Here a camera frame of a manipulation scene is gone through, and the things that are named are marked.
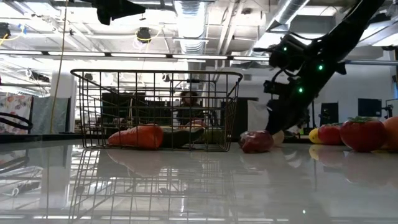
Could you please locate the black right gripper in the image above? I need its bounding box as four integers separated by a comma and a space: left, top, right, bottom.
266, 77, 324, 134

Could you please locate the beige garlic bulb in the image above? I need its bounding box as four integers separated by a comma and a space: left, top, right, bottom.
272, 129, 285, 147

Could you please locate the yellow lemon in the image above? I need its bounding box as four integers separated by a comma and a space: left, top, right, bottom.
308, 128, 321, 144

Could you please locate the metal wire basket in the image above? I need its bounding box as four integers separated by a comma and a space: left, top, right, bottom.
70, 68, 244, 152

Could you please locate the orange fruit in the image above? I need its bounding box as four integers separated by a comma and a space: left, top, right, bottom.
382, 116, 398, 152

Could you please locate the dark green cucumber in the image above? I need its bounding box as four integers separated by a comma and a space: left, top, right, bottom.
161, 126, 206, 149

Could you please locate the orange carrot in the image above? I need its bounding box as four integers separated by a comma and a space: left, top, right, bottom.
108, 124, 165, 150

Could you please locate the white hanging sheet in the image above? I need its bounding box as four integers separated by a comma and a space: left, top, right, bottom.
248, 100, 270, 131

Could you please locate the black ceiling device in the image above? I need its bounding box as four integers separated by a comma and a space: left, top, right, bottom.
136, 27, 152, 44

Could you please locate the black standing monitor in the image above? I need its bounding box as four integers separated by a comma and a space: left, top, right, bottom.
320, 102, 340, 126

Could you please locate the person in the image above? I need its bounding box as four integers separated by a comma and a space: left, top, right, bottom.
176, 91, 206, 126

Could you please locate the grey-green partition panel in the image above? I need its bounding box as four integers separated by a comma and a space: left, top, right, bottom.
32, 96, 71, 134

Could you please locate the floral cloth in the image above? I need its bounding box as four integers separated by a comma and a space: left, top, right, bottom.
0, 95, 34, 135

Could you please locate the long ceiling light rail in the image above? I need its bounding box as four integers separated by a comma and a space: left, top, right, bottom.
0, 49, 271, 63

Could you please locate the round silver ventilation duct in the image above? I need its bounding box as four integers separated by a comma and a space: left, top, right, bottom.
173, 0, 208, 56

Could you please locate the black wall monitor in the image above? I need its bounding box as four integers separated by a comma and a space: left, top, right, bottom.
358, 98, 382, 118

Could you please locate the yellow power cable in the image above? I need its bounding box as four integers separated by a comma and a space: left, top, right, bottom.
49, 0, 69, 134

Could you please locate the slanted silver ventilation duct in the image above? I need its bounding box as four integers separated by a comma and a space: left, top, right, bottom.
262, 0, 311, 32

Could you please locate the black cable loop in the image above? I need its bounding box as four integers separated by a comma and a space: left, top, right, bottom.
0, 111, 34, 131

